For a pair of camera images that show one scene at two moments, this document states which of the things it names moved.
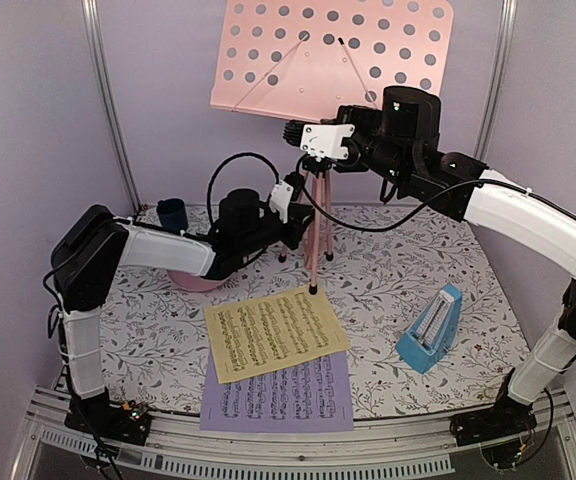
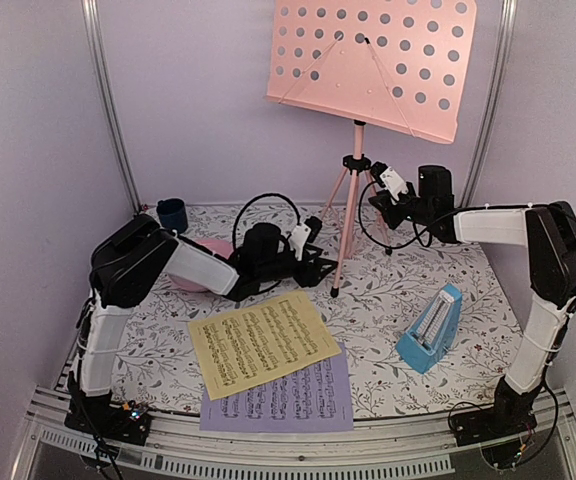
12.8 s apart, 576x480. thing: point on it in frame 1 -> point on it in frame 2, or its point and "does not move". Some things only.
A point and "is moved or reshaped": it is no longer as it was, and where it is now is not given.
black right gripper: x=371 y=114 -> x=384 y=200
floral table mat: x=418 y=300 does not move
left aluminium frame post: x=107 y=100 does not move
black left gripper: x=298 y=227 -> x=311 y=273
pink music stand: x=301 y=60 is moved or reshaped
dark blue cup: x=172 y=213 does not move
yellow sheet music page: x=257 y=335 is moved or reshaped
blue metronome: x=435 y=332 does not move
